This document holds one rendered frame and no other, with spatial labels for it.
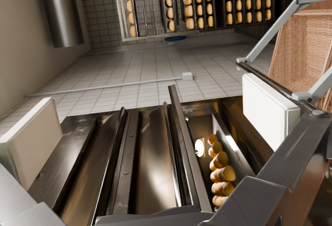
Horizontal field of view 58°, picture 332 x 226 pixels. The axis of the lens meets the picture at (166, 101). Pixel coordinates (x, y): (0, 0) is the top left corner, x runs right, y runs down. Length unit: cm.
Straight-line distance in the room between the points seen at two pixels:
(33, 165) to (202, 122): 177
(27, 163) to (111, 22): 515
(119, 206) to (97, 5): 452
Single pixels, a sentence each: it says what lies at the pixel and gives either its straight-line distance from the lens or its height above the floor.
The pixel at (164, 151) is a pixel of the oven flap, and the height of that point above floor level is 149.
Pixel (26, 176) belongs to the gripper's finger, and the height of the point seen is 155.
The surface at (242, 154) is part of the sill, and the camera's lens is 128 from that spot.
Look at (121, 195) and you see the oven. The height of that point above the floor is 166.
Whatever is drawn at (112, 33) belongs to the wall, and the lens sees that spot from 531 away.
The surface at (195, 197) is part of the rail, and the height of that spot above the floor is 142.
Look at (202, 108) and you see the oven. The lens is 188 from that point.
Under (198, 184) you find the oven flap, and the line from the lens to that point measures 84.
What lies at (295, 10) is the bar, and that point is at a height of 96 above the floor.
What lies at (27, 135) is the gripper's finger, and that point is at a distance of 17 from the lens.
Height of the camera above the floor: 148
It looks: 1 degrees down
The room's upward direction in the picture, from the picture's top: 97 degrees counter-clockwise
